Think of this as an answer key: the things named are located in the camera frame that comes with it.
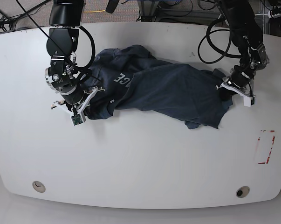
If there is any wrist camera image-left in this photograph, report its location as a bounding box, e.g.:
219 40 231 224
71 113 86 126

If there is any aluminium frame base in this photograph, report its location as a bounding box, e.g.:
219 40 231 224
137 0 161 22

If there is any left table cable grommet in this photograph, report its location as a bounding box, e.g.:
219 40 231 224
32 181 46 193

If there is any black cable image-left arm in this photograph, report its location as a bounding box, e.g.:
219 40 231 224
15 0 103 112

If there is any black cylinder on floor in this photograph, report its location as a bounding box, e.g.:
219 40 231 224
105 0 119 14

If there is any dark blue T-shirt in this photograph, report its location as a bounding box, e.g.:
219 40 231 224
82 45 233 129

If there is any white power strip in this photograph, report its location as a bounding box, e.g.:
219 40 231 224
268 6 281 19

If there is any table cable grommet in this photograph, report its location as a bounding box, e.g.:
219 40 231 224
236 186 250 198
32 181 46 193

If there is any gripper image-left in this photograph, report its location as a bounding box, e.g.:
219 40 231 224
50 86 105 119

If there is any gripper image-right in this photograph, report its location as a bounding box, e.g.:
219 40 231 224
216 67 256 99

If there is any black tripod stand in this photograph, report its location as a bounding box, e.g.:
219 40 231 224
0 0 50 33

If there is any right table cable grommet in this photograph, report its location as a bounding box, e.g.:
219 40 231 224
236 186 250 198

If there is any red tape rectangle marking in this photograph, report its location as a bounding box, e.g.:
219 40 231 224
255 130 276 164

